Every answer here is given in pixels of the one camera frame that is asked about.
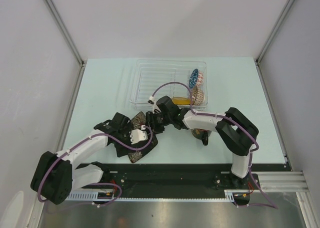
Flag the brown white patterned bowl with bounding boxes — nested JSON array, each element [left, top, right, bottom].
[[191, 86, 205, 106]]

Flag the white wire dish rack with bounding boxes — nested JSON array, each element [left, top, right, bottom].
[[129, 59, 208, 111]]

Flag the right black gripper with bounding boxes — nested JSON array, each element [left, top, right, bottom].
[[144, 111, 172, 137]]

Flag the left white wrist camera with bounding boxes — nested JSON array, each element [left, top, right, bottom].
[[129, 125, 148, 144]]

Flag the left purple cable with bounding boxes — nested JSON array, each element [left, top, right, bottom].
[[36, 126, 154, 208]]

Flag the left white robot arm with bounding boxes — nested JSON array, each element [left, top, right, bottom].
[[30, 111, 165, 204]]

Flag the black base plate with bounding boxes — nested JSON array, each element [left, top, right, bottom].
[[74, 163, 292, 198]]

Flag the white slotted cable duct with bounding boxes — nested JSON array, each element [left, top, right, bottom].
[[66, 190, 249, 205]]

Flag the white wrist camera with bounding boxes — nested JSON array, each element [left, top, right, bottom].
[[148, 96, 161, 114], [129, 125, 148, 144]]

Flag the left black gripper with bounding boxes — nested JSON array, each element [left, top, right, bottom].
[[114, 124, 138, 157]]

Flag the yellow round patterned plate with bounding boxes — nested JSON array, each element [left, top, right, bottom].
[[172, 97, 191, 105]]

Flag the black square floral plate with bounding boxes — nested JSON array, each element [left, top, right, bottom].
[[114, 112, 158, 163]]

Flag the blue patterned bowl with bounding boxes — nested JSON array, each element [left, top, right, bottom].
[[188, 69, 205, 89]]

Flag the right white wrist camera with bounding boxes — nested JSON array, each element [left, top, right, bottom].
[[148, 96, 161, 114]]

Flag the dark green red-rimmed mug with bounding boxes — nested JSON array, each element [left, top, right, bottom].
[[191, 129, 212, 146]]

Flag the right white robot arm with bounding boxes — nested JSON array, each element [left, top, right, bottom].
[[147, 96, 259, 188]]

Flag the aluminium frame rail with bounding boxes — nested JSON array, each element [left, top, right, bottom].
[[254, 170, 308, 193]]

